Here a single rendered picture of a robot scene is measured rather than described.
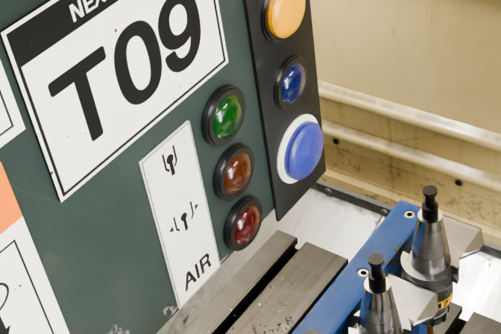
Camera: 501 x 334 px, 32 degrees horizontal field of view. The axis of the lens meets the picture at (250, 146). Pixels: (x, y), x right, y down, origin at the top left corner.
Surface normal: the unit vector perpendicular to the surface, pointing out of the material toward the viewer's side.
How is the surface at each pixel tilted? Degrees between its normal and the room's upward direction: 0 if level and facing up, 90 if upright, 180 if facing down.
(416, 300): 0
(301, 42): 90
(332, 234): 24
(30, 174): 90
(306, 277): 0
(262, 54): 90
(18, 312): 90
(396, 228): 0
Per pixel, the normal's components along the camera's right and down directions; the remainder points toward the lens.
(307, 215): -0.36, -0.47
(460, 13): -0.59, 0.56
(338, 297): -0.13, -0.78
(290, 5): 0.77, 0.26
